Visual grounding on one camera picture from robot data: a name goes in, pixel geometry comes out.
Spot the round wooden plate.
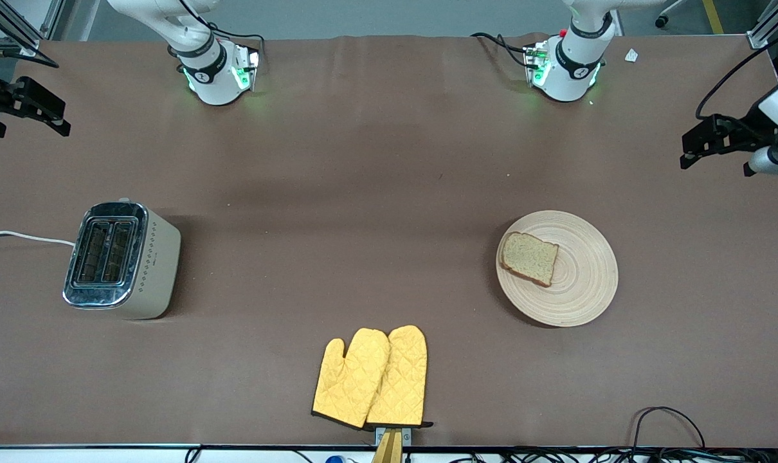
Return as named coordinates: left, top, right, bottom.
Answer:
left=496, top=210, right=619, bottom=328

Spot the brown bread slice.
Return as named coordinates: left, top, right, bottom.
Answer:
left=499, top=231, right=560, bottom=288

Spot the cream chrome two-slot toaster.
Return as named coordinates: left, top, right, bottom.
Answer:
left=62, top=198, right=182, bottom=320

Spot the black office chair wheel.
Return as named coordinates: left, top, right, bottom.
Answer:
left=655, top=0, right=685, bottom=30

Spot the brown table cover sheet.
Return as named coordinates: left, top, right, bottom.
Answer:
left=0, top=33, right=778, bottom=448

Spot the yellow quilted oven mitt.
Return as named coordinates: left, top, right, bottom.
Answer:
left=365, top=325, right=434, bottom=430
left=311, top=328, right=391, bottom=430

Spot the aluminium frame profile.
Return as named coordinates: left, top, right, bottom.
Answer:
left=747, top=0, right=778, bottom=50
left=0, top=0, right=66, bottom=59

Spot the white toaster power cord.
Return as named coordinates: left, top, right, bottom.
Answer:
left=0, top=230, right=75, bottom=248

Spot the black right arm base cable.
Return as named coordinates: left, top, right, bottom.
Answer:
left=178, top=0, right=266, bottom=65

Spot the black arm base cable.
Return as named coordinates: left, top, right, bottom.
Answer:
left=178, top=0, right=266, bottom=65
left=471, top=32, right=539, bottom=69

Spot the black left arm base cable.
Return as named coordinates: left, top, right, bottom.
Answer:
left=471, top=32, right=539, bottom=69

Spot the black looped cable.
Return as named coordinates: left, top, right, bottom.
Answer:
left=632, top=406, right=707, bottom=451

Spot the black floor cable tangle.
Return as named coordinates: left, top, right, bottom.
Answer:
left=450, top=448, right=778, bottom=463

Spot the small grey metal bracket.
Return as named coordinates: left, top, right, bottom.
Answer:
left=375, top=426, right=412, bottom=448

